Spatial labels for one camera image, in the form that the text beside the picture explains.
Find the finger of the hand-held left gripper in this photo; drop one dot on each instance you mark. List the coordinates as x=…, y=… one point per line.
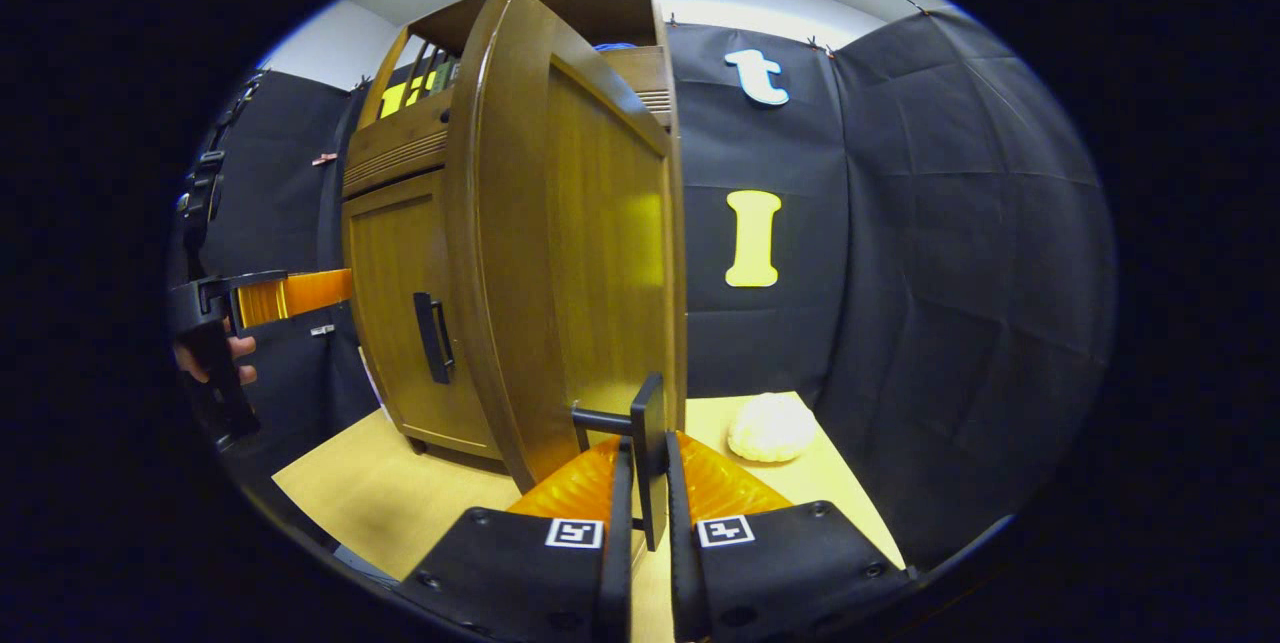
x=300, y=295

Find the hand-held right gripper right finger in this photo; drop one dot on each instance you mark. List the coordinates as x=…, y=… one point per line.
x=780, y=573

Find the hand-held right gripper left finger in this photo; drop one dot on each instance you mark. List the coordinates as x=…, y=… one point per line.
x=530, y=573

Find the wooden cabinet door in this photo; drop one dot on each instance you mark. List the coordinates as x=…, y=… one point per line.
x=600, y=253
x=400, y=303

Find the wooden double-door shoe cabinet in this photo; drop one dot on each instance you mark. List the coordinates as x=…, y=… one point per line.
x=590, y=3

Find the white round lump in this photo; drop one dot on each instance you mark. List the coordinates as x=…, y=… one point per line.
x=770, y=428

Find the wooden drawer front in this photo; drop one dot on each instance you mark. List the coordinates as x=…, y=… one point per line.
x=400, y=148

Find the green book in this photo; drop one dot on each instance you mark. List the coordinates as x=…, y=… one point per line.
x=446, y=75

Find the black backdrop cloth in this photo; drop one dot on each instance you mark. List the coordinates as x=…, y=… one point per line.
x=950, y=223

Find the blue folded cloth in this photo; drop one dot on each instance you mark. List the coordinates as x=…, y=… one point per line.
x=617, y=47

